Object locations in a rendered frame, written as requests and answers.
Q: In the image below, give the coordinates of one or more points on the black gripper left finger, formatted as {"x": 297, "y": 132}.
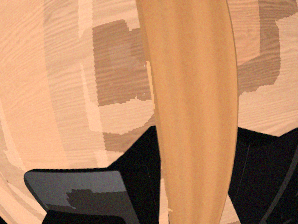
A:
{"x": 128, "y": 188}

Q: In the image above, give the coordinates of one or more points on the wooden rail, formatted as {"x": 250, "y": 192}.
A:
{"x": 191, "y": 61}

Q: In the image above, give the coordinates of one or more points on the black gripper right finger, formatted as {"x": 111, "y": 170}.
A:
{"x": 263, "y": 165}

